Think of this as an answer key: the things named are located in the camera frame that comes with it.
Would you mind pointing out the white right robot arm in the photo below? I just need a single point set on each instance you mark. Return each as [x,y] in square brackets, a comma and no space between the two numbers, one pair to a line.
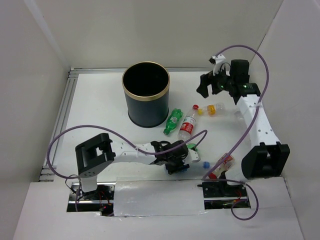
[267,155]

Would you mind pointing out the aluminium frame rail left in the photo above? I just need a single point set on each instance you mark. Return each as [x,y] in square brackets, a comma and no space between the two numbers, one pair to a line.
[46,175]

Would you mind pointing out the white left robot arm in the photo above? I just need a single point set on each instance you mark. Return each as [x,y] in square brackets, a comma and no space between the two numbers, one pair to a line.
[97,153]

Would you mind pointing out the clear bottle with red label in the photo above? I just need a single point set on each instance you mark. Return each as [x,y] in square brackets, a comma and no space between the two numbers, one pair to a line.
[188,123]

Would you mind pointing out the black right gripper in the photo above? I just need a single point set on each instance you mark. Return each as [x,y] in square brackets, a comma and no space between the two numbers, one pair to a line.
[206,79]

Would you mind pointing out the clear bottle far right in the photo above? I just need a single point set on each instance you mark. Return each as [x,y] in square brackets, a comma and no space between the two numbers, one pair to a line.
[239,118]

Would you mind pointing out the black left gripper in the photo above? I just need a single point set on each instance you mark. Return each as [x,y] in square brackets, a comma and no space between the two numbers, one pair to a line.
[180,166]

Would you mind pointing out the small bottle with red cap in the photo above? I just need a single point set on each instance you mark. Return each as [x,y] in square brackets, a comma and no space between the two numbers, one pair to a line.
[224,166]

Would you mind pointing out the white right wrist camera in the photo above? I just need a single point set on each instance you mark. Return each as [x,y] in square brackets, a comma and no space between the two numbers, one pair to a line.
[217,61]

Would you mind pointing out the dark bin with gold rim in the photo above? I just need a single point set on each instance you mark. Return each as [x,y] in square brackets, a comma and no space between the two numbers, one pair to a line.
[146,86]

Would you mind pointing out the green bottle lying centre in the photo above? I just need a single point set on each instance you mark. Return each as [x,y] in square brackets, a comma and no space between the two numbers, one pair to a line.
[192,146]

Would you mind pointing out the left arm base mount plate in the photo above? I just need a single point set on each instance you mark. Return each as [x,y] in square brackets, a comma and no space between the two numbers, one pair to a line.
[101,200]

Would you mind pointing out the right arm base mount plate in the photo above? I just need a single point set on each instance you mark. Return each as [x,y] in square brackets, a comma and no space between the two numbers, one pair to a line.
[220,195]

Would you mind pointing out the small bottle with yellow cap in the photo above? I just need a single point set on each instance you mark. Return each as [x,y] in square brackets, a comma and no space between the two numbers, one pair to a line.
[212,110]

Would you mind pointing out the green bottle near bin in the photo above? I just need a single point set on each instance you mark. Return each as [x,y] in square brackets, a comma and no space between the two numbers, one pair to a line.
[173,121]

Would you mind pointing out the clear bottle with blue label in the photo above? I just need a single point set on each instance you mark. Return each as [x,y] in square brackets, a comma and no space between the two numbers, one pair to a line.
[191,168]

